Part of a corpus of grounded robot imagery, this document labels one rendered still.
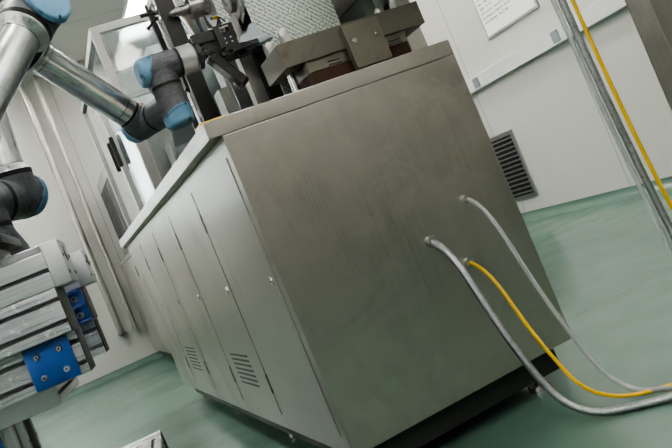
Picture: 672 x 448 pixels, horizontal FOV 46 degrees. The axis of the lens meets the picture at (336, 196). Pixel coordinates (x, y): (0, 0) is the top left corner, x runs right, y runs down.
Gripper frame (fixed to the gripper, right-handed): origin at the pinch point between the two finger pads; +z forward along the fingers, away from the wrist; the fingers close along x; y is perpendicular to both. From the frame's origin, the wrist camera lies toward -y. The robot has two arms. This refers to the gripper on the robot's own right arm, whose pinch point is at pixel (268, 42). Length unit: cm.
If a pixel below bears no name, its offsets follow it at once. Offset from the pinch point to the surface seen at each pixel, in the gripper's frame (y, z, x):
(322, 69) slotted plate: -14.9, 3.1, -18.7
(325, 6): 4.7, 19.3, -0.2
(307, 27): 0.7, 11.9, -0.2
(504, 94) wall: -16, 263, 287
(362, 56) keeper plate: -15.6, 12.8, -21.9
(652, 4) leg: -35, 47, -77
